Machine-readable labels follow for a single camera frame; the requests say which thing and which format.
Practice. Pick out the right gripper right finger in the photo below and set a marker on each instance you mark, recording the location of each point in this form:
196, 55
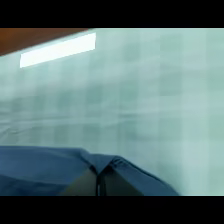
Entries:
117, 185

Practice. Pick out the blue shirt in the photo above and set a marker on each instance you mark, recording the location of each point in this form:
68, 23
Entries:
40, 170

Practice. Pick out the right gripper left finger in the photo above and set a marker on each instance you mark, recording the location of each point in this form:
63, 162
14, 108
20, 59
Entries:
84, 186

